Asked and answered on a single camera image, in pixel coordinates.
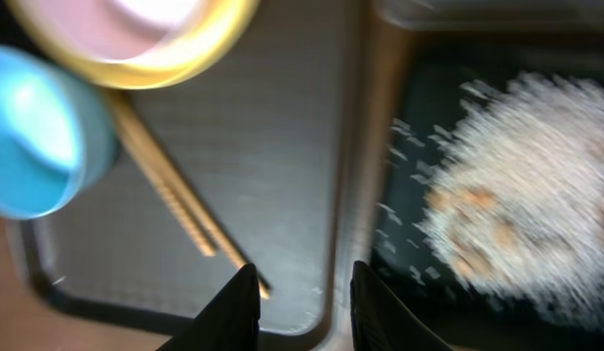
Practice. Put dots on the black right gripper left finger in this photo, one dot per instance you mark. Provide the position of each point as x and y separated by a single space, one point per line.
230 322

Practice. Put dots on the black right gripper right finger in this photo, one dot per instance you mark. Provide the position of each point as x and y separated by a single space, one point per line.
381 322

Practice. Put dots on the light blue bowl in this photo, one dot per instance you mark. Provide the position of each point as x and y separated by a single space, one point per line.
56 136

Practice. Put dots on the black waste tray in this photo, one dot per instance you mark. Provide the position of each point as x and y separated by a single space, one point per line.
430 100

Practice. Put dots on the dark brown serving tray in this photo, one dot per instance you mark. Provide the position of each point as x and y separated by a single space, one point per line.
272 139

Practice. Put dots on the food scraps pile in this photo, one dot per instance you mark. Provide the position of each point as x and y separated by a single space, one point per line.
514 207

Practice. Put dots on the wooden chopstick with pattern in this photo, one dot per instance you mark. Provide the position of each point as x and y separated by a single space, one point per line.
196 205

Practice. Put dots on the yellow plate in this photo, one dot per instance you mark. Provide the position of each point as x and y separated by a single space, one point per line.
189 54

